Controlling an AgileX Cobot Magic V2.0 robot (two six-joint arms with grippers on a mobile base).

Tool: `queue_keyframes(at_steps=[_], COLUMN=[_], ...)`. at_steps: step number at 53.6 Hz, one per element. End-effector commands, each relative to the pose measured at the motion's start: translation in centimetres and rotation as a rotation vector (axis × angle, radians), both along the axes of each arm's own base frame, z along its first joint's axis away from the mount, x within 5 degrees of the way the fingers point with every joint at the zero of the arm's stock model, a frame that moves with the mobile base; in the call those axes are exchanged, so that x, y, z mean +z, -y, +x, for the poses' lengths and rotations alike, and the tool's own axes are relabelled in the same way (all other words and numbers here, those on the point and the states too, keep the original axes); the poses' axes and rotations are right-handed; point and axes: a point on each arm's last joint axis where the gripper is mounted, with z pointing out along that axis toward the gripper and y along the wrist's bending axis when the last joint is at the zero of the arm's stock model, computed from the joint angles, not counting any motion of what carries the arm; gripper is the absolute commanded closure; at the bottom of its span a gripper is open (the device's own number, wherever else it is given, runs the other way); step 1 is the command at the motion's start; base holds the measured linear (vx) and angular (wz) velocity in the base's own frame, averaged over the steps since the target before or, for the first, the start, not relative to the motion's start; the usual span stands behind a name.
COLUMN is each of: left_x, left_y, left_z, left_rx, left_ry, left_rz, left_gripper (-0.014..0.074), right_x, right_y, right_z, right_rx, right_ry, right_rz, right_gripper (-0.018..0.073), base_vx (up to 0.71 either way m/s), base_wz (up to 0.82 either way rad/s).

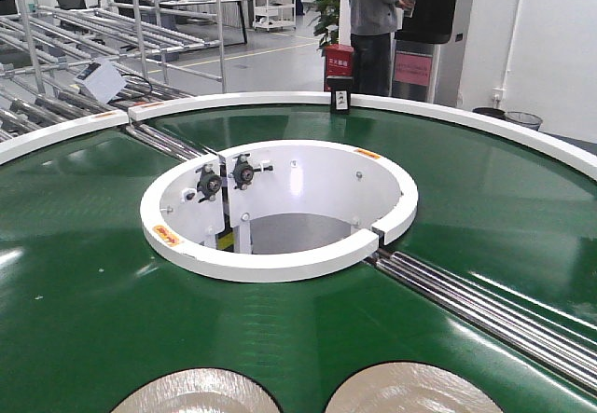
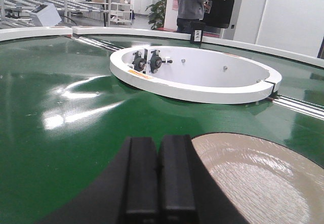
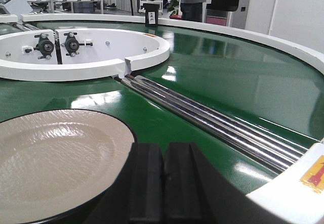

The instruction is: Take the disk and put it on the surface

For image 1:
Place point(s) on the beige plate black rim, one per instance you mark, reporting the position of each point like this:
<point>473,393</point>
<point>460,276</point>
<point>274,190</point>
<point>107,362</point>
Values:
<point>204,389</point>

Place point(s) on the white trolley shelf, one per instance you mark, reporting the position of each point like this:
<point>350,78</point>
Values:
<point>272,15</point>

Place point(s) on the black sensor box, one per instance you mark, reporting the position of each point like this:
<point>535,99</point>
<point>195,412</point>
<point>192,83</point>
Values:
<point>340,87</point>

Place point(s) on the steel conveyor rollers left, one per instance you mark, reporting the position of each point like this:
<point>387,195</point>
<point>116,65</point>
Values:
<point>163,142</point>

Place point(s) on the steel conveyor rollers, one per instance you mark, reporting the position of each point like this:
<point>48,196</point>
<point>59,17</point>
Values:
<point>163,142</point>
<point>557,348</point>

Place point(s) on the red fire equipment box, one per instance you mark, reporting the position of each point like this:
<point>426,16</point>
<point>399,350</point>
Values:
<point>338,62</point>

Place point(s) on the green potted plant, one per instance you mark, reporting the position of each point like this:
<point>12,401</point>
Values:
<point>326,27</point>

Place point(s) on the black water dispenser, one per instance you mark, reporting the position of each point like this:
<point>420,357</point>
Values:
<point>426,25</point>

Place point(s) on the person in grey sweater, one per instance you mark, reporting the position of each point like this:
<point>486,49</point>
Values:
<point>373,23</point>

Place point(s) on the grey control box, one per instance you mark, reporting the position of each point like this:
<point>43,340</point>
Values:
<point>101,80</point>

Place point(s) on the green round conveyor belt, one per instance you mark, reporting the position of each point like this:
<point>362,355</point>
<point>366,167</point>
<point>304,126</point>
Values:
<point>89,312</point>

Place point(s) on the steel roller rack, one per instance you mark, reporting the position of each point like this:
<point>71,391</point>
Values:
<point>60,35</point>

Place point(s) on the white outer conveyor rim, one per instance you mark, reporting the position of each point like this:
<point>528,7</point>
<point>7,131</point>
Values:
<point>29,142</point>

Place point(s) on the steel conveyor rollers right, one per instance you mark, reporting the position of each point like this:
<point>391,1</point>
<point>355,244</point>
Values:
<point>557,348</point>

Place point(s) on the black bearing mount right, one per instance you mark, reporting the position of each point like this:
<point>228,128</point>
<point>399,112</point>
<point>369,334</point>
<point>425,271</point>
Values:
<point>243,172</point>

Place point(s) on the black bearing mount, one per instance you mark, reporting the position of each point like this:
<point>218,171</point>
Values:
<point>243,172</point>
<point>209,183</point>

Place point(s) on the black bearing mount left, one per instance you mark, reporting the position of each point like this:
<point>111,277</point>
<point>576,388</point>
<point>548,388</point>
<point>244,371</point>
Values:
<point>209,183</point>

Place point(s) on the wire mesh waste bin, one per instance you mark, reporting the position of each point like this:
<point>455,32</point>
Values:
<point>524,119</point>

